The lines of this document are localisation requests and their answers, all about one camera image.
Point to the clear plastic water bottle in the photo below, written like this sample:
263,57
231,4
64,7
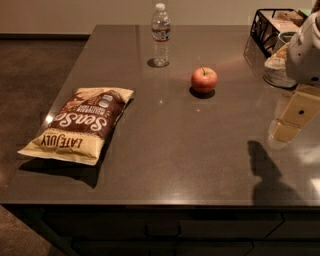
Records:
161,34

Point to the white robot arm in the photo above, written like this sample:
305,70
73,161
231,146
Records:
299,61

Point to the red apple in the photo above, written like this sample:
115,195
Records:
204,80

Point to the round glass lidded container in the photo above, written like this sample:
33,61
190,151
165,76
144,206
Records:
275,69

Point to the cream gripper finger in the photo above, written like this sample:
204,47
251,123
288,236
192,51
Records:
282,132

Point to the black wire basket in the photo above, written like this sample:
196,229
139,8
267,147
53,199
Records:
269,23

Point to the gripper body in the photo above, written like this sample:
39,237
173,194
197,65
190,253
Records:
304,55

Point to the brown tan chip bag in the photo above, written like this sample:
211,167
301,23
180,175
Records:
77,133

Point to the dark cabinet drawer front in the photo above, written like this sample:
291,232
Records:
94,226

